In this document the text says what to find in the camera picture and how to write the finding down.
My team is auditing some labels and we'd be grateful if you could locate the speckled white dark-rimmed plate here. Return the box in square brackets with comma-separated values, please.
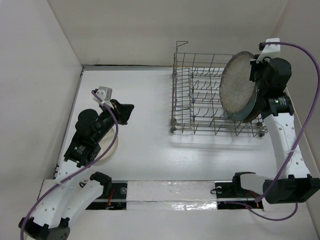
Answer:
[219, 51, 256, 114]

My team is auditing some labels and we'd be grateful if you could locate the grey wire dish rack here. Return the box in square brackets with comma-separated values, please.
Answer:
[170, 40, 268, 137]

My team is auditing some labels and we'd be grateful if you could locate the blue-grey round plate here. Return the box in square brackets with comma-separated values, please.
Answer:
[225, 90, 257, 122]

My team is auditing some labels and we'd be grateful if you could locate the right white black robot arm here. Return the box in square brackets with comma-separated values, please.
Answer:
[223, 52, 320, 204]

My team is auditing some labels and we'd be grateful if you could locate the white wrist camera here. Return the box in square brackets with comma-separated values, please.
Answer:
[256, 37, 281, 63]
[93, 86, 113, 106]

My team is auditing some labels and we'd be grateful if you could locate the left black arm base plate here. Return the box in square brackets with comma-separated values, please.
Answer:
[86, 181, 128, 211]

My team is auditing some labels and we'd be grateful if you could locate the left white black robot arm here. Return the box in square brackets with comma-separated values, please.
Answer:
[18, 99, 134, 240]

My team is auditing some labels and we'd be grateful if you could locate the cream divided plate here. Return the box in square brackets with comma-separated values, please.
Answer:
[96, 128, 119, 165]

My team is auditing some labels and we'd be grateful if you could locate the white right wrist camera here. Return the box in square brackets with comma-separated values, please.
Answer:
[256, 37, 281, 63]

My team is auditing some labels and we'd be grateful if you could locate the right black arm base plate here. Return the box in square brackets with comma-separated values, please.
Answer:
[210, 181, 264, 210]

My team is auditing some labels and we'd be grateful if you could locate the brown glazed round plate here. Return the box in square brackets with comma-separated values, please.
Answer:
[242, 95, 265, 123]

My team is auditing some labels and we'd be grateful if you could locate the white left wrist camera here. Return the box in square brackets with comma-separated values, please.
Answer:
[93, 86, 113, 106]

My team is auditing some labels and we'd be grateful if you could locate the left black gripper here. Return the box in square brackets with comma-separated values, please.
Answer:
[94, 99, 134, 143]

